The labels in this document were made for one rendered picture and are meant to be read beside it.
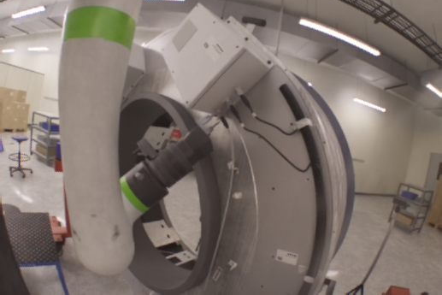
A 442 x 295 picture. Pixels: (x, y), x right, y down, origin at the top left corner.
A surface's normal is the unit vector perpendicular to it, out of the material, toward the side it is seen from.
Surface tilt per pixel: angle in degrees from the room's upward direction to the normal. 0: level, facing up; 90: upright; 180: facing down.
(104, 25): 89
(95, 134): 88
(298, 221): 90
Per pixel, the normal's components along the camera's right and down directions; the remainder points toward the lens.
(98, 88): 0.76, 0.17
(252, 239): -0.62, -0.11
